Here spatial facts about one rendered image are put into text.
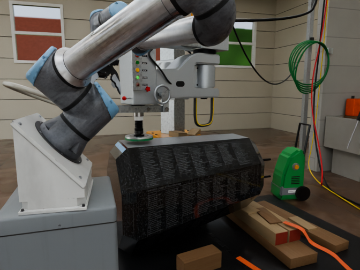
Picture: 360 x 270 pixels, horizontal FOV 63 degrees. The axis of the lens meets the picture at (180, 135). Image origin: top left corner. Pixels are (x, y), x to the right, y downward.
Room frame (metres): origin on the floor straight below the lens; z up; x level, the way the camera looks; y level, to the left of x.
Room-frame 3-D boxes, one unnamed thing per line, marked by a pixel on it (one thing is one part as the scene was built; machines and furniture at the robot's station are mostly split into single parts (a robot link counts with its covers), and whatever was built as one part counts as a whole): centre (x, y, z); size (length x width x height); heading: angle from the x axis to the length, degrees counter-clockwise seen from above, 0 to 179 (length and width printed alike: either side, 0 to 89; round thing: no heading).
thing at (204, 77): (2.65, -0.21, 1.37); 0.19 x 0.19 x 0.20
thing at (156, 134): (3.23, 0.08, 0.76); 0.49 x 0.49 x 0.05; 23
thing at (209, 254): (1.89, -0.13, 0.07); 0.30 x 0.12 x 0.12; 118
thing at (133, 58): (2.13, 0.31, 1.40); 0.08 x 0.03 x 0.28; 126
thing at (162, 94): (2.23, 0.15, 1.22); 0.15 x 0.10 x 0.15; 126
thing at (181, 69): (2.48, -0.01, 1.33); 0.74 x 0.23 x 0.49; 126
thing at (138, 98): (2.31, 0.25, 1.35); 0.36 x 0.22 x 0.45; 126
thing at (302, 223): (2.45, -1.08, 0.09); 0.25 x 0.10 x 0.01; 19
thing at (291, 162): (3.34, -1.29, 0.43); 0.35 x 0.35 x 0.87; 8
